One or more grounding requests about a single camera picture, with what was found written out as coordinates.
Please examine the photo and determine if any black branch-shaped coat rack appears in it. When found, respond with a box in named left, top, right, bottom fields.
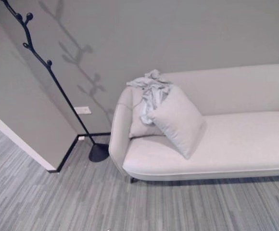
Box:
left=0, top=0, right=110, bottom=163

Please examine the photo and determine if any white fabric sofa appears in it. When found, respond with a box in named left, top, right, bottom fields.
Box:
left=108, top=64, right=279, bottom=182

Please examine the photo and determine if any cream square cushion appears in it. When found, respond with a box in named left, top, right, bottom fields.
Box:
left=128, top=86, right=165, bottom=139

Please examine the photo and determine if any crumpled light grey garment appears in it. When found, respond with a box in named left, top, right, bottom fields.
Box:
left=126, top=69, right=173, bottom=126

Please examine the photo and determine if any light grey square cushion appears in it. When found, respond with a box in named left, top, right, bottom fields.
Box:
left=146, top=85, right=207, bottom=160

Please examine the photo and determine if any black skirting board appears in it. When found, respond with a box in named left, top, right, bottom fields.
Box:
left=47, top=132, right=112, bottom=174

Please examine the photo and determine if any white wall socket plate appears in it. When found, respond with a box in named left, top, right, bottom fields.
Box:
left=74, top=106, right=92, bottom=115

